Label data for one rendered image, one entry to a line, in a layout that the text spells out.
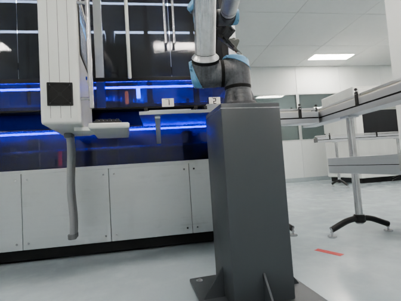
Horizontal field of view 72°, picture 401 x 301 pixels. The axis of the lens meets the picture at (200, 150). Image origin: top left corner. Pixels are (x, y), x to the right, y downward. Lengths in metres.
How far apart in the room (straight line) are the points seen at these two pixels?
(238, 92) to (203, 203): 1.03
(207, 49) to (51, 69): 0.79
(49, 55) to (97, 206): 0.98
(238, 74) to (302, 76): 6.68
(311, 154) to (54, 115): 6.72
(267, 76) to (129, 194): 5.98
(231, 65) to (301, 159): 6.34
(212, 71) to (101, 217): 1.27
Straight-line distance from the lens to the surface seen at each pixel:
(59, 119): 1.51
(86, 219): 2.05
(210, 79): 1.21
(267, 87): 7.37
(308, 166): 7.54
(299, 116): 2.37
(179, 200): 1.98
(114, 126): 1.48
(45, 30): 1.66
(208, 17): 1.15
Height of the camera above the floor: 0.55
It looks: 3 degrees up
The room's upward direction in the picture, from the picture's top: 4 degrees counter-clockwise
